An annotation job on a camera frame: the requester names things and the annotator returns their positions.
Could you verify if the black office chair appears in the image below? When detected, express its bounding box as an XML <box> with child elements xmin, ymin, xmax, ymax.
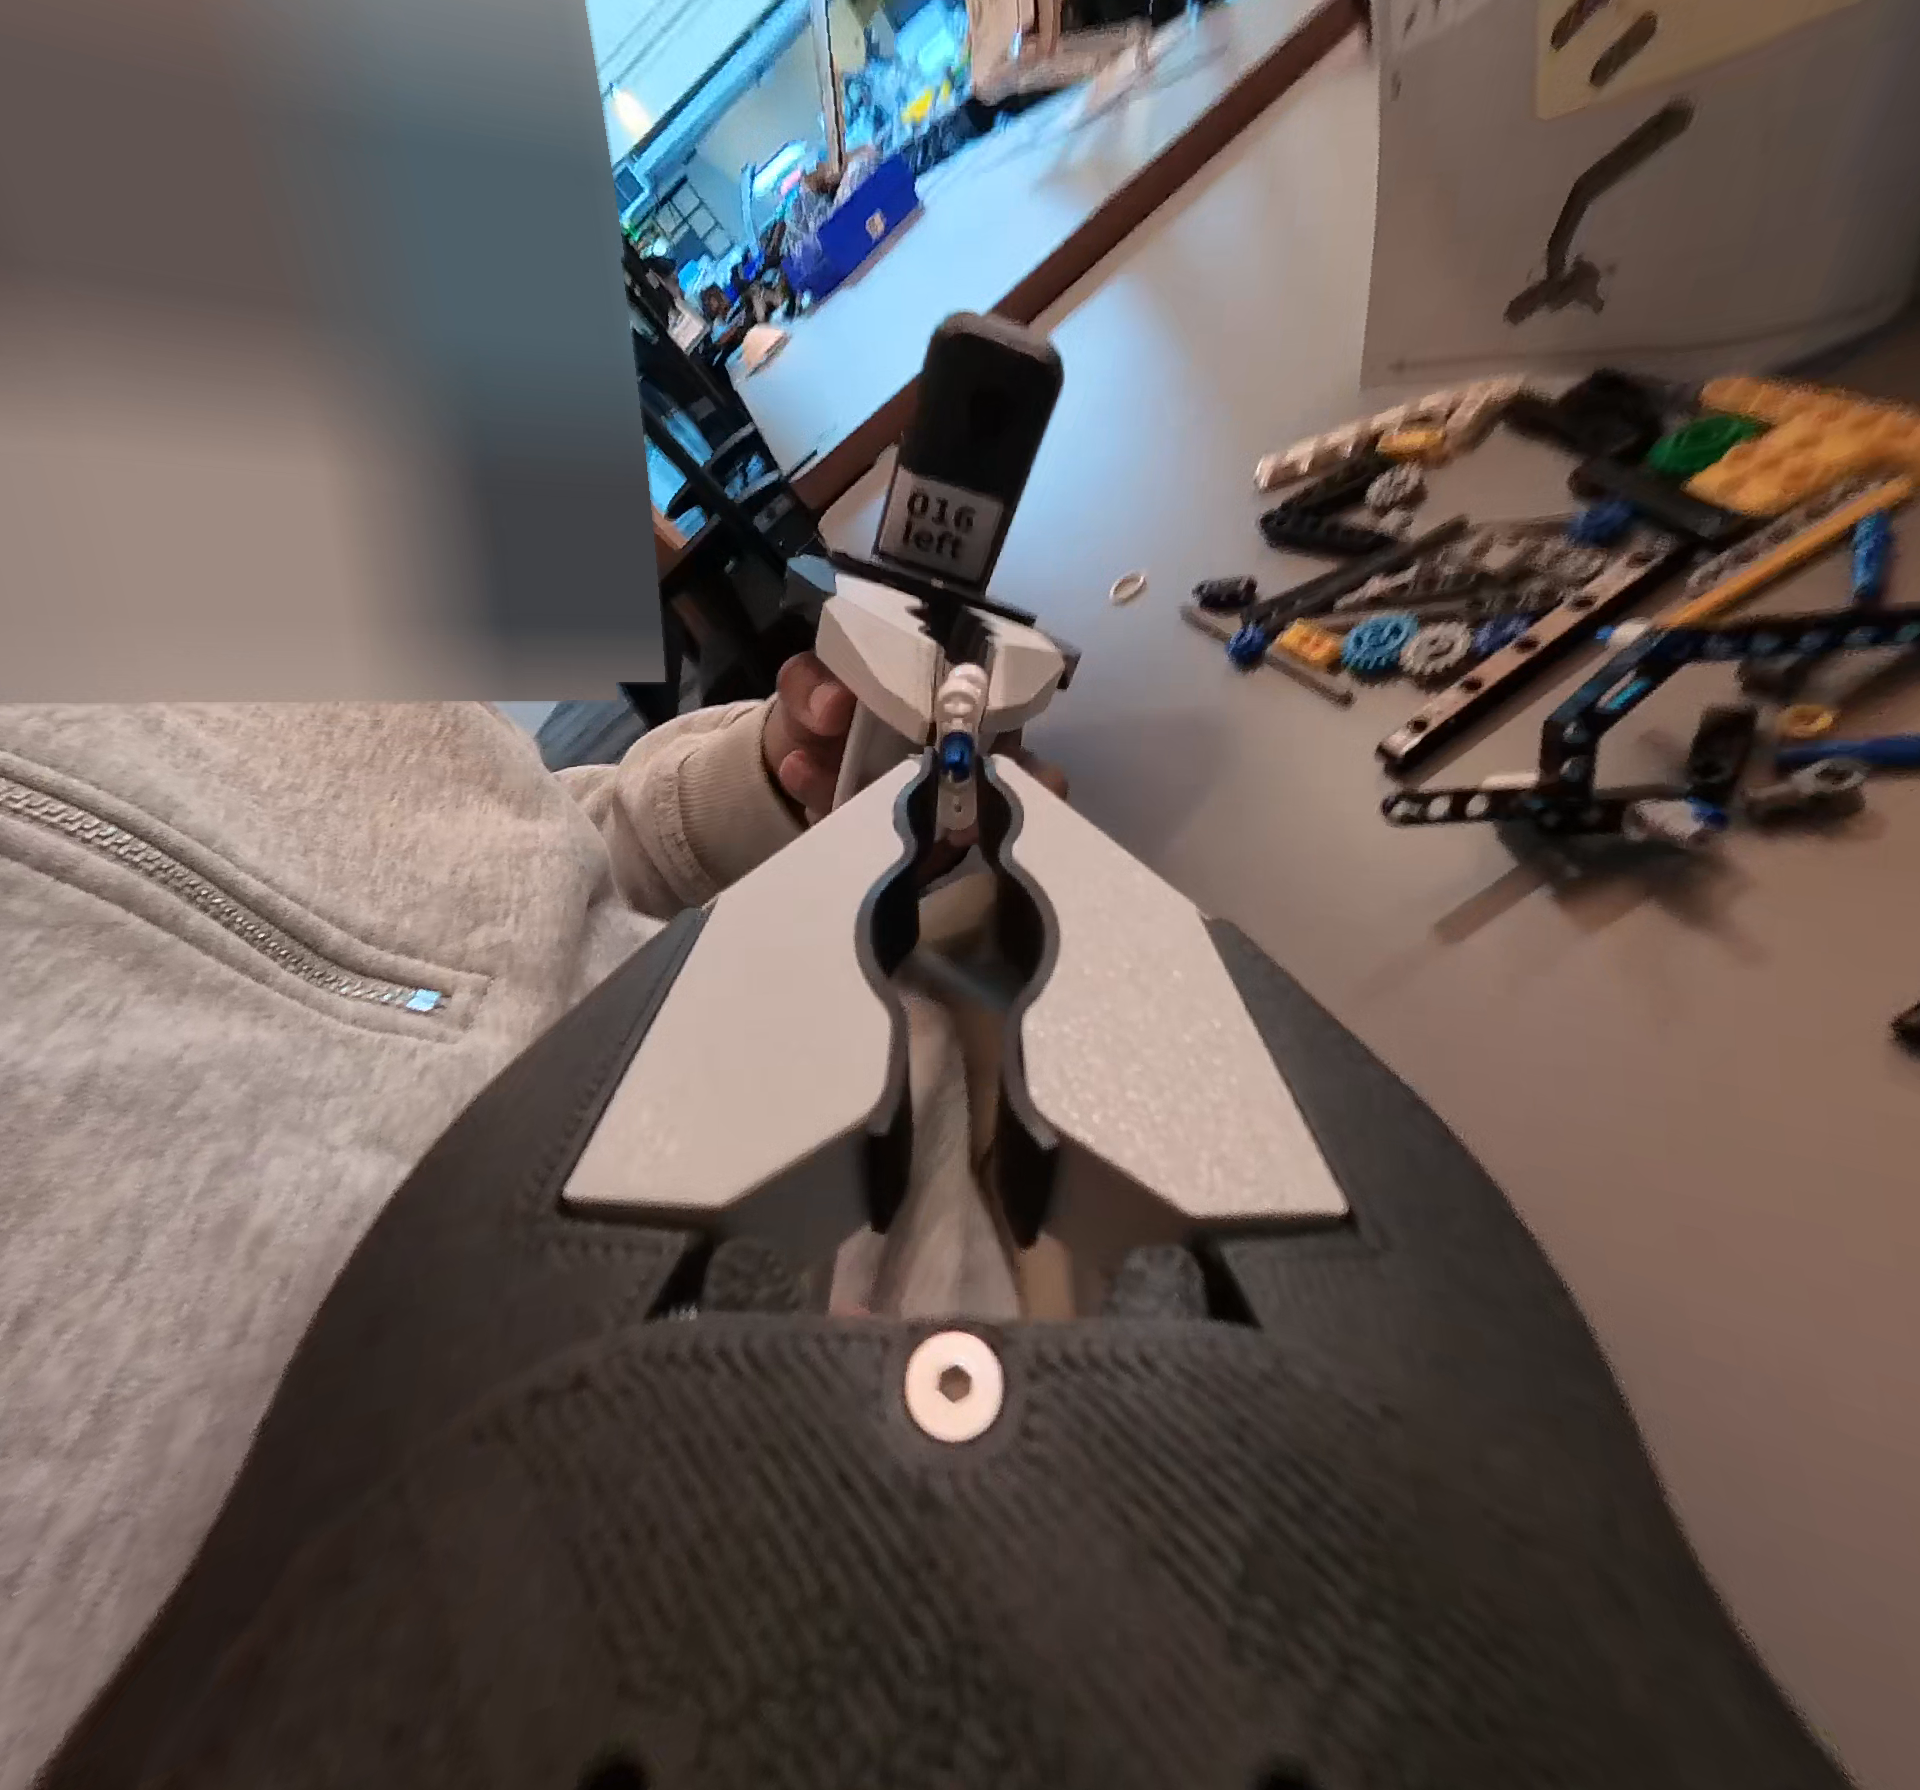
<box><xmin>630</xmin><ymin>244</ymin><xmax>820</xmax><ymax>711</ymax></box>

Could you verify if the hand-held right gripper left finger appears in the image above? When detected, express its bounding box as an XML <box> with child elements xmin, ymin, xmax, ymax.
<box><xmin>558</xmin><ymin>754</ymin><xmax>954</xmax><ymax>1316</ymax></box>

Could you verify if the lego instruction booklet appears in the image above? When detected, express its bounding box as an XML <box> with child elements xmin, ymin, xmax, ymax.
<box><xmin>1362</xmin><ymin>0</ymin><xmax>1920</xmax><ymax>390</ymax></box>

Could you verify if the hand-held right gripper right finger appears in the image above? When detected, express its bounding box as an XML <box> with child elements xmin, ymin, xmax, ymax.
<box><xmin>974</xmin><ymin>752</ymin><xmax>1357</xmax><ymax>1319</ymax></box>

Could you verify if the green lego gear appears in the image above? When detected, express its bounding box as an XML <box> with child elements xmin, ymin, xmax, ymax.
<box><xmin>1647</xmin><ymin>415</ymin><xmax>1773</xmax><ymax>476</ymax></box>

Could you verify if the blue plastic bin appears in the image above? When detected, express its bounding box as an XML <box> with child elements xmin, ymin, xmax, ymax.
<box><xmin>787</xmin><ymin>154</ymin><xmax>921</xmax><ymax>299</ymax></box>

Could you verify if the person in grey hoodie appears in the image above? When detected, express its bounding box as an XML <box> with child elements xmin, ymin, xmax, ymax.
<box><xmin>0</xmin><ymin>698</ymin><xmax>723</xmax><ymax>1748</ymax></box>

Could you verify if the black lego panel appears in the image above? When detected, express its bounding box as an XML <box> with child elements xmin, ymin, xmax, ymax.
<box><xmin>1507</xmin><ymin>372</ymin><xmax>1698</xmax><ymax>463</ymax></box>

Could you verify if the light grey lego liftarm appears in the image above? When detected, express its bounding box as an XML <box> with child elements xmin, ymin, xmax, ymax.
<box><xmin>1403</xmin><ymin>529</ymin><xmax>1615</xmax><ymax>608</ymax></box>

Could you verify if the black lego frame assembly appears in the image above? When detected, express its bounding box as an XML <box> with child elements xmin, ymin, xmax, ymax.
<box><xmin>1380</xmin><ymin>608</ymin><xmax>1920</xmax><ymax>850</ymax></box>

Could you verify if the dark lego beam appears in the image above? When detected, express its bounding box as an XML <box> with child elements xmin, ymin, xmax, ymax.
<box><xmin>1261</xmin><ymin>462</ymin><xmax>1398</xmax><ymax>553</ymax></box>

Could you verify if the long black lego beam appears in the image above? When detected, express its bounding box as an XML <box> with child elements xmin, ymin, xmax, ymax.
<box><xmin>1377</xmin><ymin>552</ymin><xmax>1683</xmax><ymax>772</ymax></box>

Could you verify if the light grey angled lego beam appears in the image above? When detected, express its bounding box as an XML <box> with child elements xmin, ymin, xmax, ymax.
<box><xmin>1256</xmin><ymin>379</ymin><xmax>1524</xmax><ymax>490</ymax></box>

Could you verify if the person's left forearm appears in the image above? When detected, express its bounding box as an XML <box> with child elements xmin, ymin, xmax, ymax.
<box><xmin>554</xmin><ymin>698</ymin><xmax>804</xmax><ymax>938</ymax></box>

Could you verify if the grey connector with blue pin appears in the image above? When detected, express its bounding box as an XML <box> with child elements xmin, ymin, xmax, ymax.
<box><xmin>1745</xmin><ymin>731</ymin><xmax>1920</xmax><ymax>828</ymax></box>

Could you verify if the person's left hand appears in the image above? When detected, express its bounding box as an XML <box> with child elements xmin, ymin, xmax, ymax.
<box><xmin>763</xmin><ymin>649</ymin><xmax>854</xmax><ymax>828</ymax></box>

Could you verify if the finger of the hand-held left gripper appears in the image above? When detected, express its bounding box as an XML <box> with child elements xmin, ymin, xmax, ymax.
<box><xmin>966</xmin><ymin>620</ymin><xmax>1065</xmax><ymax>746</ymax></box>
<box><xmin>814</xmin><ymin>582</ymin><xmax>970</xmax><ymax>831</ymax></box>

